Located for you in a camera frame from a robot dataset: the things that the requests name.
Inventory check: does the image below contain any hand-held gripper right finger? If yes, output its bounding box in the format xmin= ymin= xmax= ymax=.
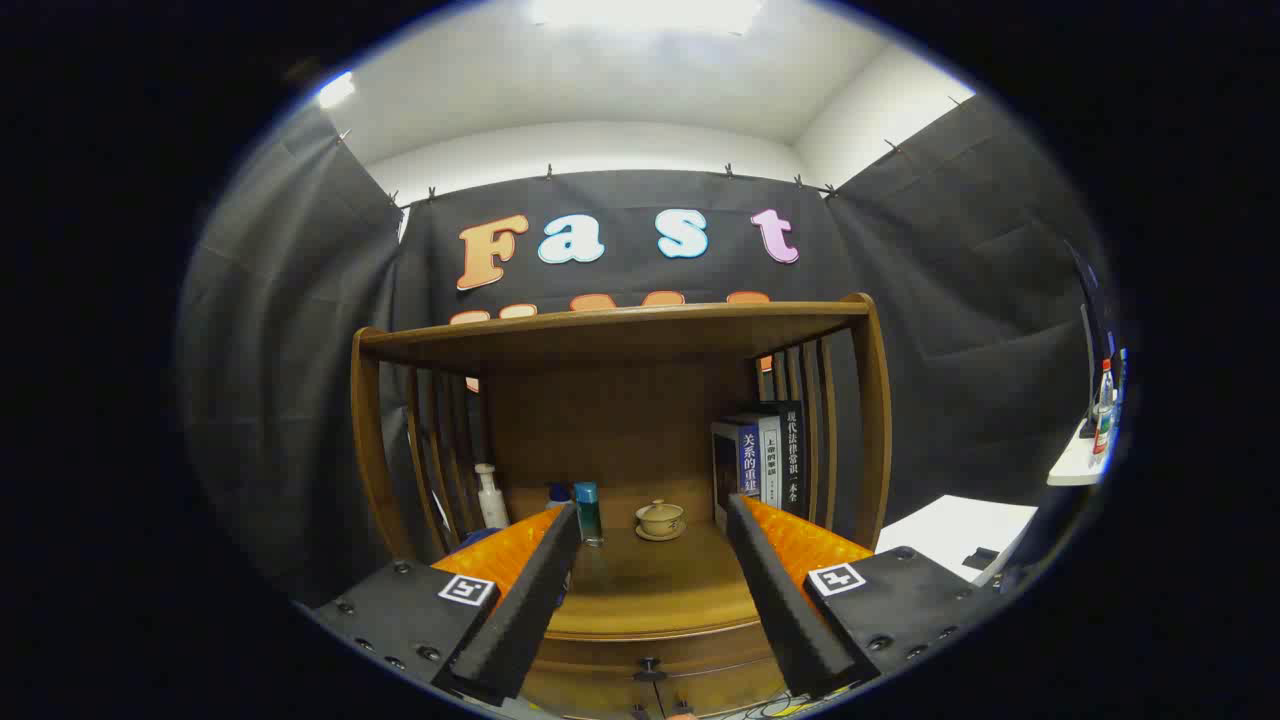
xmin=725 ymin=493 xmax=1001 ymax=699

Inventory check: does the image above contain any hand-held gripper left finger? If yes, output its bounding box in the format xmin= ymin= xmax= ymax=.
xmin=312 ymin=502 xmax=584 ymax=707

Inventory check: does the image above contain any wooden drawer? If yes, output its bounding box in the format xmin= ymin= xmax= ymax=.
xmin=520 ymin=622 xmax=791 ymax=719

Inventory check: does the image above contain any wooden countertop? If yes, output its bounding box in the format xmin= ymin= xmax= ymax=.
xmin=480 ymin=488 xmax=801 ymax=641

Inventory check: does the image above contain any wooden cabinet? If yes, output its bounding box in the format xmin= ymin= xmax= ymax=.
xmin=350 ymin=292 xmax=893 ymax=719

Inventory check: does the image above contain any white side cabinet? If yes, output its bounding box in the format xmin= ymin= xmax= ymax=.
xmin=875 ymin=495 xmax=1039 ymax=586

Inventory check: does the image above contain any clear bottle teal cap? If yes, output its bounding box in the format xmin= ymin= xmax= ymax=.
xmin=574 ymin=482 xmax=604 ymax=547

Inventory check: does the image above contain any white pump bottle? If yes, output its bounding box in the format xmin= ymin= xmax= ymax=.
xmin=476 ymin=463 xmax=511 ymax=531

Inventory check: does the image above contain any beige lidded teacup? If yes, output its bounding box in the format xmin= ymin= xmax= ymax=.
xmin=635 ymin=499 xmax=687 ymax=542

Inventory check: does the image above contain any blue spine book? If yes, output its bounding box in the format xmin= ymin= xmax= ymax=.
xmin=711 ymin=420 xmax=763 ymax=531

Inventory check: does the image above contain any white spine book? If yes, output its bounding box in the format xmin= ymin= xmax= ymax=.
xmin=745 ymin=413 xmax=783 ymax=506

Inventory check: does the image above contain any black spine book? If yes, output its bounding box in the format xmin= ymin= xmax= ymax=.
xmin=760 ymin=400 xmax=807 ymax=516

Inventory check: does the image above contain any red label water bottle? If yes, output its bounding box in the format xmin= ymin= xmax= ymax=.
xmin=1093 ymin=360 xmax=1116 ymax=456

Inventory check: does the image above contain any white wall shelf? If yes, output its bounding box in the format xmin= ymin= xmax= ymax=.
xmin=1047 ymin=420 xmax=1116 ymax=488

